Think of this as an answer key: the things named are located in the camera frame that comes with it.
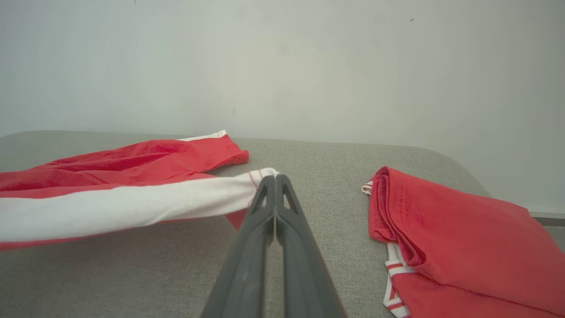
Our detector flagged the red numbered jersey white sleeves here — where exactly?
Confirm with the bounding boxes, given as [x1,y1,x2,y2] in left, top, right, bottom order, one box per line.
[361,166,565,318]

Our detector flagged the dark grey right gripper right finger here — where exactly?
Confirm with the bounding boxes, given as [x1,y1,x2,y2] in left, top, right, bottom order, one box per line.
[275,174,347,318]

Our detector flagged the red garment with white stripes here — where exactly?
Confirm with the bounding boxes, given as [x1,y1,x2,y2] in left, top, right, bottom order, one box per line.
[0,129,279,251]

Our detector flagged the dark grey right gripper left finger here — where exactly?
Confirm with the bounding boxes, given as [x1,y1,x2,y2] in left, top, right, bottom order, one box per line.
[201,175,277,318]

